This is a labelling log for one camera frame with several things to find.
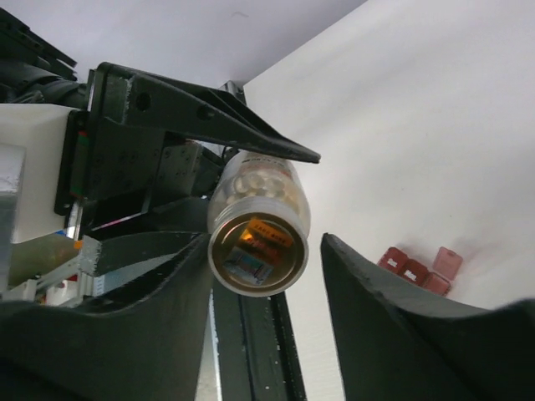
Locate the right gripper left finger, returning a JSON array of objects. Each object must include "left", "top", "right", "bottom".
[{"left": 1, "top": 235, "right": 212, "bottom": 400}]

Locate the clear pill bottle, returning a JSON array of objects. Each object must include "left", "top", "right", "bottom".
[{"left": 207, "top": 150, "right": 313, "bottom": 298}]

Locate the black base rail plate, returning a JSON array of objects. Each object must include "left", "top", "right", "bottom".
[{"left": 196, "top": 283, "right": 308, "bottom": 401}]

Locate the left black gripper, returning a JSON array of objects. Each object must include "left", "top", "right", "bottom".
[{"left": 53, "top": 62, "right": 321, "bottom": 277}]

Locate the red weekly pill organizer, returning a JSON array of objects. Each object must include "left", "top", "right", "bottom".
[{"left": 377, "top": 246, "right": 463, "bottom": 297}]

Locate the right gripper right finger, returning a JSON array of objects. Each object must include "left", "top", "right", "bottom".
[{"left": 321, "top": 234, "right": 534, "bottom": 400}]

